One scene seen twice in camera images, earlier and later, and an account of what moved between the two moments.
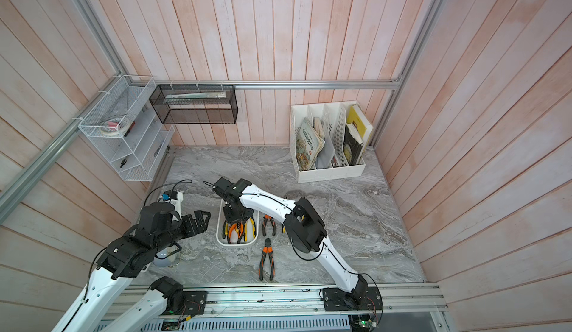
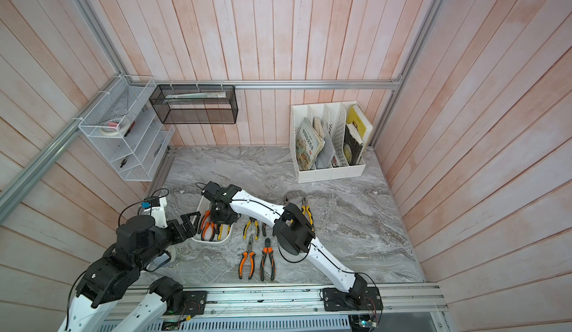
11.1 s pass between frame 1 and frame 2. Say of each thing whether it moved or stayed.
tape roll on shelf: stayed
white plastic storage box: moved
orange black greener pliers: moved
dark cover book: stayed
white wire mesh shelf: stayed
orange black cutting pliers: stayed
